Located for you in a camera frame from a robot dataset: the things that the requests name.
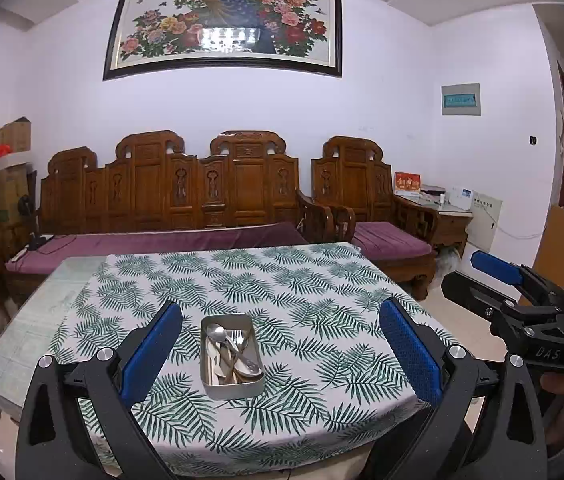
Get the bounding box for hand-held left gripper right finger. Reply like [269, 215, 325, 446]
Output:
[379, 296, 549, 480]

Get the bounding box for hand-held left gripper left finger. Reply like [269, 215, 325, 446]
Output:
[14, 301, 183, 480]

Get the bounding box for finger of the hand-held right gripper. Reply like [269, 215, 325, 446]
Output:
[440, 271, 564, 375]
[470, 251, 564, 307]

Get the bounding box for white ceramic spoon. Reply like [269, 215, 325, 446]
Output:
[206, 342, 223, 376]

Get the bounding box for white plastic spoon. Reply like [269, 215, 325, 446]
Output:
[214, 355, 237, 385]

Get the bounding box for metal fork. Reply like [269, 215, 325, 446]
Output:
[227, 329, 247, 361]

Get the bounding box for rectangular metal tray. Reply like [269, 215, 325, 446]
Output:
[200, 313, 266, 401]

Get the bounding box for brown cardboard sheet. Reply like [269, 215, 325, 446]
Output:
[534, 204, 564, 306]

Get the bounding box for clear plastic bag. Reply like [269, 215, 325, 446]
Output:
[434, 250, 463, 279]

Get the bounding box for wooden side table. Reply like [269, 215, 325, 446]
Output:
[394, 192, 475, 261]

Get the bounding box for white box blue label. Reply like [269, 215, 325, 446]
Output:
[449, 186, 474, 211]

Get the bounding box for purple armchair cushion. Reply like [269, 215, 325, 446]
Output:
[353, 221, 434, 261]

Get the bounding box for purple sofa cushion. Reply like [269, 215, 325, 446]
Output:
[6, 221, 310, 273]

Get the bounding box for red desk calendar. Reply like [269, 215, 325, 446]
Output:
[394, 171, 421, 196]

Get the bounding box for leaf print tablecloth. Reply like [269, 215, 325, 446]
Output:
[46, 242, 463, 466]

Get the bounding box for carved wooden armchair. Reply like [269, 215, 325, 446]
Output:
[311, 135, 440, 301]

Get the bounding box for carved wooden sofa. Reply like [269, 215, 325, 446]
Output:
[4, 130, 335, 306]

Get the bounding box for small black fan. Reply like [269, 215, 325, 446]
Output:
[16, 195, 38, 241]

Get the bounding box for large stacked cardboard boxes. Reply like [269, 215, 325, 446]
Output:
[0, 161, 37, 241]

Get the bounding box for small brown cardboard box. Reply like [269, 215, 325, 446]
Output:
[0, 117, 32, 153]

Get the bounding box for framed peacock flower painting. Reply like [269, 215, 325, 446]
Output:
[103, 0, 343, 82]

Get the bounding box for cream wall cabinet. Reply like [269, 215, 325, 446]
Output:
[467, 191, 504, 251]

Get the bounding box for grey wall electrical panel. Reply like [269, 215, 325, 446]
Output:
[441, 82, 482, 117]

